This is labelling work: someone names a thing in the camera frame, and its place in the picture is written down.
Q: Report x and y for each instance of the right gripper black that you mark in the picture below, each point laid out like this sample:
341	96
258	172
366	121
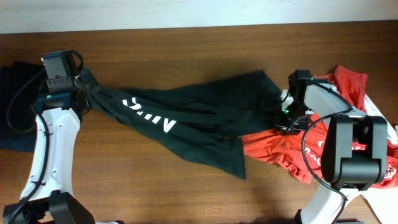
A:
288	125

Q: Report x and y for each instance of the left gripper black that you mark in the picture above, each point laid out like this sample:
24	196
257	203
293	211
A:
84	90

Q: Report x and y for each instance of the black Nike t-shirt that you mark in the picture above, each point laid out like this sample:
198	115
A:
199	123

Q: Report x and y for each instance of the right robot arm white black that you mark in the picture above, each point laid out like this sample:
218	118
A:
354	155

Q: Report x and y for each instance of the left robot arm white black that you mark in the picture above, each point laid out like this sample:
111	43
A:
58	115

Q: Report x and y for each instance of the folded dark navy clothes stack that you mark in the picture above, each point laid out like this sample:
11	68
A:
19	89

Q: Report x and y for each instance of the red t-shirt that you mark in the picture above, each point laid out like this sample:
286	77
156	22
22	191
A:
272	146

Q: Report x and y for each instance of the white t-shirt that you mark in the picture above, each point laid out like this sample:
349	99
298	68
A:
382	201

